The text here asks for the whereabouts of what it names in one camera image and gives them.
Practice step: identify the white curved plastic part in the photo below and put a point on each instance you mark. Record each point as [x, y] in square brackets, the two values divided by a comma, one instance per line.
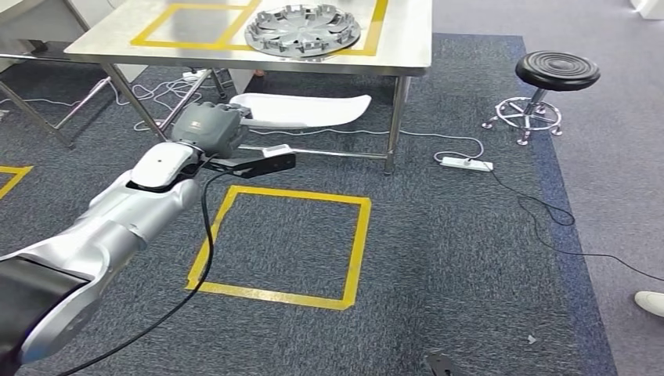
[306, 111]

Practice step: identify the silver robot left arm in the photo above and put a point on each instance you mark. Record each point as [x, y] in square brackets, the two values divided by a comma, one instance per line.
[119, 213]

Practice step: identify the steel workbench table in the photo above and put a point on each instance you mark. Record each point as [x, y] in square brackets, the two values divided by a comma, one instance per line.
[404, 36]

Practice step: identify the yellow tape outline on workbench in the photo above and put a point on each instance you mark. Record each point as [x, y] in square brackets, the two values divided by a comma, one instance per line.
[181, 44]

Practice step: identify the white power strip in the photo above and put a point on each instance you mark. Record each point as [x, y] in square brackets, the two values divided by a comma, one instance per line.
[194, 74]
[464, 164]

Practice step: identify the grey wheel hubcap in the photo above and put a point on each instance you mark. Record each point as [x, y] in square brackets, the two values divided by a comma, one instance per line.
[303, 28]

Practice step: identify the black stool chrome base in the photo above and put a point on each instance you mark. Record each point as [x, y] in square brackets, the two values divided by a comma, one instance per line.
[557, 70]

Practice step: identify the white box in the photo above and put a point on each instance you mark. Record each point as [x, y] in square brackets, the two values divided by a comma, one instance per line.
[648, 8]

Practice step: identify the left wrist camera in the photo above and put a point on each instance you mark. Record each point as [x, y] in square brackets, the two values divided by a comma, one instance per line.
[269, 165]

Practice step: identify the steel frame table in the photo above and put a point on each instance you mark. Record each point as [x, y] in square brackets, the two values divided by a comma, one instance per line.
[36, 115]

